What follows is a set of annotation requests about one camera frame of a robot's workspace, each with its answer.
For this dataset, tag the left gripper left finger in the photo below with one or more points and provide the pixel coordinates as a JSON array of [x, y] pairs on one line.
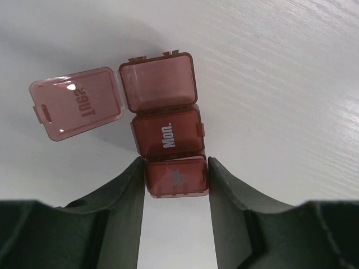
[[99, 230]]

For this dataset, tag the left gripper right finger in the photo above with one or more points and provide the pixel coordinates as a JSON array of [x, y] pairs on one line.
[[253, 230]]

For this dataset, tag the red weekly pill organizer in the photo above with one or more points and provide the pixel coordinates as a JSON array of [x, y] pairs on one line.
[[161, 92]]

